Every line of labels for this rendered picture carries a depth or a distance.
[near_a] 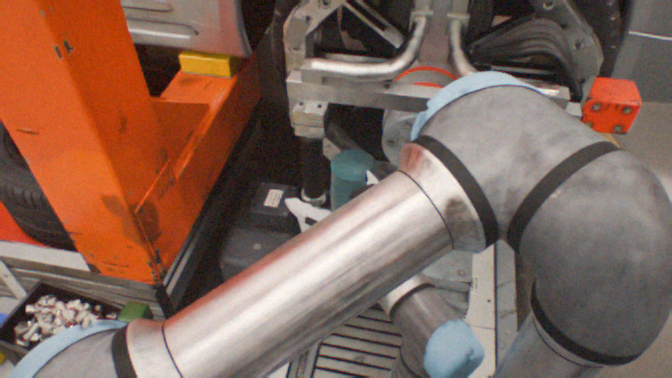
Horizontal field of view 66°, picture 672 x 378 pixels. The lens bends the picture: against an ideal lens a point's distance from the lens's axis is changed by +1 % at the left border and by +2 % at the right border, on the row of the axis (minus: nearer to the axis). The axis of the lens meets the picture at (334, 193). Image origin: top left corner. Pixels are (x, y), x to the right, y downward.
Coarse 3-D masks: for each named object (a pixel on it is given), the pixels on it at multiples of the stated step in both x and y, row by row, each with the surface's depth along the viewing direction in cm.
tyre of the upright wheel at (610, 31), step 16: (288, 0) 97; (576, 0) 87; (592, 0) 86; (608, 0) 86; (288, 16) 99; (592, 16) 88; (608, 16) 87; (272, 32) 104; (608, 32) 89; (608, 48) 91; (608, 64) 93; (384, 160) 121
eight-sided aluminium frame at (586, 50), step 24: (312, 0) 87; (336, 0) 86; (528, 0) 80; (552, 0) 79; (288, 24) 91; (312, 24) 90; (576, 24) 81; (288, 48) 95; (312, 48) 100; (576, 48) 84; (600, 48) 86; (288, 72) 99; (336, 144) 110; (384, 168) 117
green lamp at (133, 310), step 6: (126, 306) 87; (132, 306) 87; (138, 306) 87; (144, 306) 87; (126, 312) 86; (132, 312) 86; (138, 312) 86; (144, 312) 86; (150, 312) 88; (120, 318) 85; (126, 318) 85; (132, 318) 85; (144, 318) 86; (150, 318) 88
